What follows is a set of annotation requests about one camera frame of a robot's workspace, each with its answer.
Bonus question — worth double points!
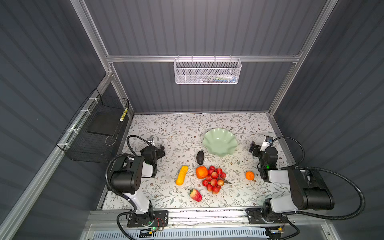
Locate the small orange tangerine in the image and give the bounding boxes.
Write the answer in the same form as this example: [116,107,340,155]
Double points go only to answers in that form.
[245,171,255,181]

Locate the dark avocado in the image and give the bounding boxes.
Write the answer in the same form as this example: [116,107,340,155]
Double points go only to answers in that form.
[196,151,205,166]

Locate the orange bell pepper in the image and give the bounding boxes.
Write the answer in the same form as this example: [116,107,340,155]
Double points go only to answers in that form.
[196,166,209,179]

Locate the red grape bunch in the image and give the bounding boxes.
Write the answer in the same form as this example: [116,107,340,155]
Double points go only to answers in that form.
[202,166,232,195]

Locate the red yellow apple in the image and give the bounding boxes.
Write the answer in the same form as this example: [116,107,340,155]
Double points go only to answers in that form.
[189,189,203,202]

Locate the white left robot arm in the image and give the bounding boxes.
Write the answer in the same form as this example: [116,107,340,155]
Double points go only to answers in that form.
[105,145,165,227]

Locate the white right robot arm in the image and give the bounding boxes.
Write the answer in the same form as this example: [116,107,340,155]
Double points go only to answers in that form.
[249,137,335,223]

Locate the green wavy fruit bowl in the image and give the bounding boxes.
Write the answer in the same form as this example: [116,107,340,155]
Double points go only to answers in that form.
[203,128,238,158]

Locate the yellow green tube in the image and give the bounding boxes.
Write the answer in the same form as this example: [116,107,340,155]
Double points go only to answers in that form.
[120,108,128,122]

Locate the black pad in basket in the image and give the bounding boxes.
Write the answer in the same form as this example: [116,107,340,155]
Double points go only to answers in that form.
[87,113,123,137]

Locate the floral table mat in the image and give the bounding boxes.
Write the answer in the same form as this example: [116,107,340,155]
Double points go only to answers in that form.
[123,113,290,209]

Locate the markers in white basket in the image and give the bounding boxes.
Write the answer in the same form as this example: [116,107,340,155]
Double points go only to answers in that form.
[196,74,238,84]

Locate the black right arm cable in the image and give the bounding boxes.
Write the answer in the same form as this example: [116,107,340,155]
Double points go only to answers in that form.
[271,136,366,221]

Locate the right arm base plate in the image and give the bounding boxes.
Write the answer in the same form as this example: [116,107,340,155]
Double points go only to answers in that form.
[245,208,287,224]

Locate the black wire basket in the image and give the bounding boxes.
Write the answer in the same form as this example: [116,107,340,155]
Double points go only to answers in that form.
[57,90,130,164]

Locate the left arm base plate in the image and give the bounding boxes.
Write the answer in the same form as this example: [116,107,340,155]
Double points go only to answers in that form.
[127,211,169,228]

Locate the aluminium mounting rail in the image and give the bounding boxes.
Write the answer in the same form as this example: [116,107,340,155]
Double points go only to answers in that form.
[86,206,328,232]

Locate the white wire mesh basket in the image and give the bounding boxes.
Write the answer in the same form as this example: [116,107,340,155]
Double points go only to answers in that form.
[173,57,242,85]

